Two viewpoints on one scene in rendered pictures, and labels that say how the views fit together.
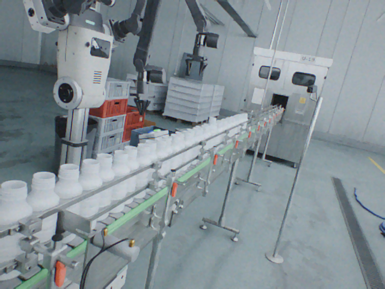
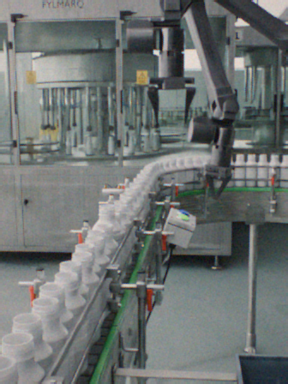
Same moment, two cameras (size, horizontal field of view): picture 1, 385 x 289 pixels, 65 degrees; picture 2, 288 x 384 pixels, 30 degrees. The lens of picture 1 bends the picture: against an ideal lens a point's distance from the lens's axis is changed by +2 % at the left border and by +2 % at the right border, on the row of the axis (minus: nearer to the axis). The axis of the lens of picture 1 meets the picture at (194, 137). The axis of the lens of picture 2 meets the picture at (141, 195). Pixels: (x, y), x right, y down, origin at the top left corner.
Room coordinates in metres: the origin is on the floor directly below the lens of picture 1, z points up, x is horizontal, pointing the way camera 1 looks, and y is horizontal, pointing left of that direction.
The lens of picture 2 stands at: (2.77, -0.25, 1.43)
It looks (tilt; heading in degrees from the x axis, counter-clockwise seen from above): 10 degrees down; 168
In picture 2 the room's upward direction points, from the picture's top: straight up
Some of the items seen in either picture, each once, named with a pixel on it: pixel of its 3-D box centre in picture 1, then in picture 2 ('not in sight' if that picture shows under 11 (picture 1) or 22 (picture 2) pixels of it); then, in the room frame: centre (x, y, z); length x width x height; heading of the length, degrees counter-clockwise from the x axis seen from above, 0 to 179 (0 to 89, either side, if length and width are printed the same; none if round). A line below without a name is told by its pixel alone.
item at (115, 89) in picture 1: (104, 87); not in sight; (3.77, 1.25, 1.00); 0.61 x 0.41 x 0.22; 169
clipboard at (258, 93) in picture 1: (258, 95); not in sight; (5.89, -1.05, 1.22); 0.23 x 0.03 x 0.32; 72
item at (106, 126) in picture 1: (100, 121); not in sight; (3.77, 1.25, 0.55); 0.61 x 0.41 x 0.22; 169
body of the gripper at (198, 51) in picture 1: (198, 52); (171, 69); (1.59, 0.07, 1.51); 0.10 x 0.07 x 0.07; 71
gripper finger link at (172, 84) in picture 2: (192, 65); (179, 102); (1.60, 0.09, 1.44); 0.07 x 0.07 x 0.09; 71
